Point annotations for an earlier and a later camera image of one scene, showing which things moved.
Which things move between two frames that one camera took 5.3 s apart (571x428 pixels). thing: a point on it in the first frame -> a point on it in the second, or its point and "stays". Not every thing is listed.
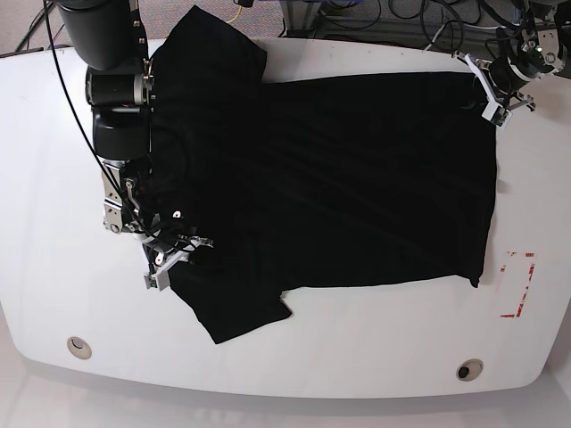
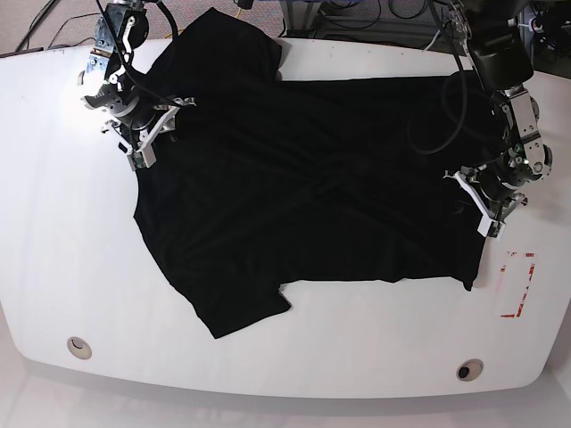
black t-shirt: x=313 y=184 stays
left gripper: x=168 y=253 -> x=140 y=119
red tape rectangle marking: x=524 y=296 stays
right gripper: x=507 y=100 -> x=495 y=185
